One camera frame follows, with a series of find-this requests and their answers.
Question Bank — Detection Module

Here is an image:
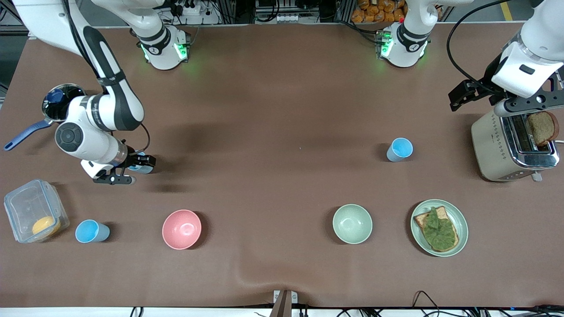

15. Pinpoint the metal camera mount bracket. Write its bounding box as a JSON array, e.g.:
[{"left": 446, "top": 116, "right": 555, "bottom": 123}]
[{"left": 270, "top": 289, "right": 299, "bottom": 317}]

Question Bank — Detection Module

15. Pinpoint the bag of orange snacks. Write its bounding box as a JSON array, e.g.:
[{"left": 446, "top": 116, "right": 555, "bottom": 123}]
[{"left": 351, "top": 0, "right": 408, "bottom": 24}]

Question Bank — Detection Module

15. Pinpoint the brown table cover mat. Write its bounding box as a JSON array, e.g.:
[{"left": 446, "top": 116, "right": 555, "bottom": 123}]
[{"left": 0, "top": 22, "right": 564, "bottom": 309}]

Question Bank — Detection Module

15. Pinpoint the pale green bowl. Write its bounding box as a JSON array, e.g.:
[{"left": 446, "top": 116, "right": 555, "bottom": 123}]
[{"left": 332, "top": 203, "right": 373, "bottom": 245}]

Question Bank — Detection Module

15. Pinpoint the green lettuce leaf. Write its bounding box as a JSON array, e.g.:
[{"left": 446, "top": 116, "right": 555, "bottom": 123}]
[{"left": 423, "top": 206, "right": 457, "bottom": 251}]

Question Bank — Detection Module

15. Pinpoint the clear plastic lidded container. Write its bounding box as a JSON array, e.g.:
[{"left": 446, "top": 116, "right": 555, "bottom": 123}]
[{"left": 4, "top": 178, "right": 71, "bottom": 244}]

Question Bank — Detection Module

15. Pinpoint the black cable loop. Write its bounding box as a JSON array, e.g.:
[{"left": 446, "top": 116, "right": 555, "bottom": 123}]
[{"left": 412, "top": 290, "right": 442, "bottom": 317}]

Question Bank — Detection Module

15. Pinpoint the toast slice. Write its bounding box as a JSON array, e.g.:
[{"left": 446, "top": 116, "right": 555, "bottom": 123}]
[{"left": 414, "top": 206, "right": 460, "bottom": 253}]

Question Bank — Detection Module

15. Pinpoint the bright blue plastic cup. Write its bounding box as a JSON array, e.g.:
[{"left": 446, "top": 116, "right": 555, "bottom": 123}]
[
  {"left": 75, "top": 219, "right": 111, "bottom": 244},
  {"left": 386, "top": 137, "right": 414, "bottom": 163}
]

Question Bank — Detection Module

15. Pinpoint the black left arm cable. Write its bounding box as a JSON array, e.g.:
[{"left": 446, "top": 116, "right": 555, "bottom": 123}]
[{"left": 445, "top": 0, "right": 514, "bottom": 88}]

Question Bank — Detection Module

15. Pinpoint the pink bowl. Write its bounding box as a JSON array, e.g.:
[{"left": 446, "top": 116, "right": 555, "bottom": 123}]
[{"left": 162, "top": 209, "right": 202, "bottom": 251}]

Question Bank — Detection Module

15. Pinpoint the brown bread slice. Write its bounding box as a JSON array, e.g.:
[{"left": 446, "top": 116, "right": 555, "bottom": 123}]
[{"left": 527, "top": 111, "right": 560, "bottom": 147}]

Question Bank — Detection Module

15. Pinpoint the pale green plate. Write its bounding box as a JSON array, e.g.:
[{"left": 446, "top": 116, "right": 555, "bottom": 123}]
[{"left": 410, "top": 199, "right": 469, "bottom": 258}]

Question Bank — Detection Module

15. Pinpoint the white power strip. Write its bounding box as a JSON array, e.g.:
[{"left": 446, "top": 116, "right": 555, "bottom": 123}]
[{"left": 174, "top": 1, "right": 203, "bottom": 16}]

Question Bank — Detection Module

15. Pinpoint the black saucepan with blue handle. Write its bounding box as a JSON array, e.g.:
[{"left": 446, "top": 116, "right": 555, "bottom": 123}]
[{"left": 4, "top": 83, "right": 89, "bottom": 151}]

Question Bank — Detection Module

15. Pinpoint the yellow round food piece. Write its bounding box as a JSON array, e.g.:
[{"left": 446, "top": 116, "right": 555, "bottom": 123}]
[{"left": 32, "top": 215, "right": 62, "bottom": 237}]

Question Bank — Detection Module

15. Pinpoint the beige metal toaster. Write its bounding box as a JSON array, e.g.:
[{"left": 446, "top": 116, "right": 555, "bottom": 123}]
[{"left": 471, "top": 110, "right": 561, "bottom": 183}]

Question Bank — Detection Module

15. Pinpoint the pale blue cup with paper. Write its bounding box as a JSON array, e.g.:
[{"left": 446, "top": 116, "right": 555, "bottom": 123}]
[{"left": 129, "top": 152, "right": 153, "bottom": 174}]

